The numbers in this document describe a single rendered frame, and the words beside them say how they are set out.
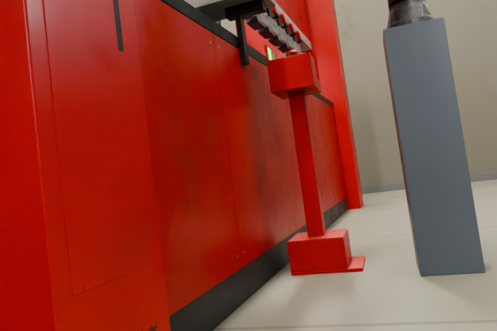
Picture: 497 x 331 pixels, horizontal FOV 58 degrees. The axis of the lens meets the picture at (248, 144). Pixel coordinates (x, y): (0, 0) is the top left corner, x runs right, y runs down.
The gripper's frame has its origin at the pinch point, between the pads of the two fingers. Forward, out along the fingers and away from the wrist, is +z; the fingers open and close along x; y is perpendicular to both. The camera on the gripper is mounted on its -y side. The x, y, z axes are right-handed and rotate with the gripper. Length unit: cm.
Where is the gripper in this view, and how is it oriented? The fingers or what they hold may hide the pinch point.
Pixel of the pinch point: (222, 7)
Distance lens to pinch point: 175.5
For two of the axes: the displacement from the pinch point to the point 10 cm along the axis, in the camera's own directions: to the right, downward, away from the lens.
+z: -5.2, 8.4, 1.5
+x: -3.2, -0.2, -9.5
